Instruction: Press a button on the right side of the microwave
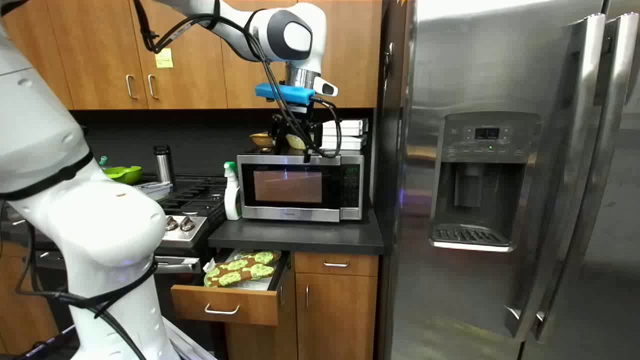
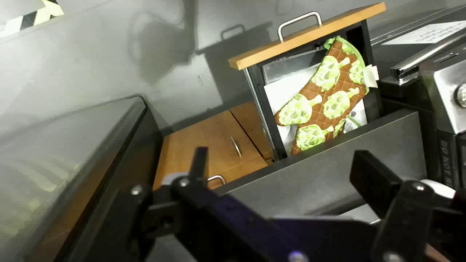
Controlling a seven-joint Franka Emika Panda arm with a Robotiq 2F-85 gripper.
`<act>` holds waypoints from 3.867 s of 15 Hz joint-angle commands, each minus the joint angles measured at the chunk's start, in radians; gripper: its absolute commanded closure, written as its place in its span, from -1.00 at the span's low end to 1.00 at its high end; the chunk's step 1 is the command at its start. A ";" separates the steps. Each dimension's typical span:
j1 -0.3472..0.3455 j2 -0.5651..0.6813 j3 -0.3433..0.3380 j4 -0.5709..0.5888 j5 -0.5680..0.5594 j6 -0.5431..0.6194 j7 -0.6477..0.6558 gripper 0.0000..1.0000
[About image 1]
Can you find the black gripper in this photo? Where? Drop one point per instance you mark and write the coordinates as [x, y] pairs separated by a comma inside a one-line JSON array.
[[296, 120]]

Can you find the stainless steel microwave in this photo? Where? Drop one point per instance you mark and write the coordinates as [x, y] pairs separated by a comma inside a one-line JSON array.
[[281, 187]]

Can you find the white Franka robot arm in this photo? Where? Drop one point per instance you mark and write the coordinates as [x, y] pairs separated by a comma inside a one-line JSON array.
[[86, 226]]

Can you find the yellow bowl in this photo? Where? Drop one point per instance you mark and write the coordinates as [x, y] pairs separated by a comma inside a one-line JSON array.
[[296, 143]]

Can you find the brown wooden bowl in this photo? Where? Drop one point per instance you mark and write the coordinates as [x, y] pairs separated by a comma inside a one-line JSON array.
[[260, 141]]

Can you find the stack of white containers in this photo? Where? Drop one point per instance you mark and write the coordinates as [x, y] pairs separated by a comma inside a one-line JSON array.
[[352, 133]]

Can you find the white spray bottle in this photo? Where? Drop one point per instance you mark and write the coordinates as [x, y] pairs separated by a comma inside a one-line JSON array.
[[230, 196]]

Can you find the wooden upper cabinet door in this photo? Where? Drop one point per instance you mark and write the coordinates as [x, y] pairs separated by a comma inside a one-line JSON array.
[[193, 73], [93, 52], [352, 52], [33, 27], [241, 83]]

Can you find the wooden cabinet door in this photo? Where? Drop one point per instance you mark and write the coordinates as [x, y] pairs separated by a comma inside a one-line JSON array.
[[33, 27], [193, 73], [241, 83], [260, 342], [336, 320], [352, 52], [93, 52]]

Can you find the black countertop slab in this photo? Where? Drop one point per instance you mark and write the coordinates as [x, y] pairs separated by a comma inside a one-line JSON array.
[[292, 237]]

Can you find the stainless gas stove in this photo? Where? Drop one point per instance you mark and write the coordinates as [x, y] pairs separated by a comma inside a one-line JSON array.
[[193, 200]]

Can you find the steel tumbler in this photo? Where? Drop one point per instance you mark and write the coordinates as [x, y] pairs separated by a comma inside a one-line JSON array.
[[163, 162]]

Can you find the silver stove knob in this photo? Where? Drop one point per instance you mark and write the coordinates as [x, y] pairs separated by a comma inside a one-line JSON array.
[[187, 225], [173, 225]]

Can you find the small closed wooden drawer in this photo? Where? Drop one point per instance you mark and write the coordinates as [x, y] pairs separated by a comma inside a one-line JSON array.
[[361, 264]]

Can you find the green patterned oven mitt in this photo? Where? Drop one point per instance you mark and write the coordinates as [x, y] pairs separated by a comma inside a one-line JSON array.
[[241, 270]]

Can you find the grey metal pan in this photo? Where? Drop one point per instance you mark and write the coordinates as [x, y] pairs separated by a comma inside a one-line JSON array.
[[156, 190]]

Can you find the yellow sticky note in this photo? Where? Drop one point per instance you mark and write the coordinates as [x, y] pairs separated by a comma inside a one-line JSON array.
[[164, 59]]

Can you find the open wooden drawer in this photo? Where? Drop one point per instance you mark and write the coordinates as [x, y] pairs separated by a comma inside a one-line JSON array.
[[227, 303]]

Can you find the green bowl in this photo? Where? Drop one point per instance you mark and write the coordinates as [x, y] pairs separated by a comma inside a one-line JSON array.
[[123, 175]]

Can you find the wooden lower cabinet door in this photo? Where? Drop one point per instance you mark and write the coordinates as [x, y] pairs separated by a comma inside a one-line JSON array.
[[260, 342], [336, 320]]

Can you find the stainless steel refrigerator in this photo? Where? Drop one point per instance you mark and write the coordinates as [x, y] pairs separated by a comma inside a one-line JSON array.
[[481, 301]]

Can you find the wooden lower cabinet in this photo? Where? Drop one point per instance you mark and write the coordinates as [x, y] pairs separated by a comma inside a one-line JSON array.
[[21, 312]]

